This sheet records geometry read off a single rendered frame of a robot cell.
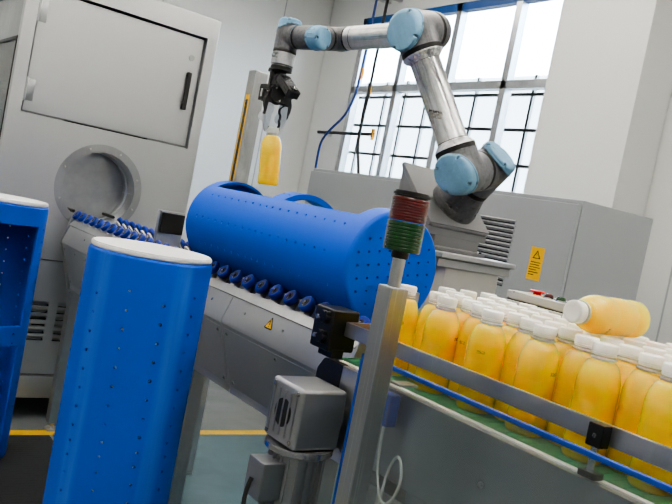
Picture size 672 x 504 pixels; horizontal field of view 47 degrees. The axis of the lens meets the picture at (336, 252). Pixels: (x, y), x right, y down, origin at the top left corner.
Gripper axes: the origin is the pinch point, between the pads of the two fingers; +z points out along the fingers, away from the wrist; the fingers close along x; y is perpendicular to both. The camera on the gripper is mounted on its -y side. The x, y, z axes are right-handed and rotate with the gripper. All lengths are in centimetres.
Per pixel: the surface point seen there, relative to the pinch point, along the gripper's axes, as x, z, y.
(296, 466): 38, 72, -99
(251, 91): -25, -19, 66
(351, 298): 16, 41, -77
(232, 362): 15, 69, -29
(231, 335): 18, 61, -30
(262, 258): 18, 38, -39
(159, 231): 9, 42, 51
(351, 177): -149, 0, 155
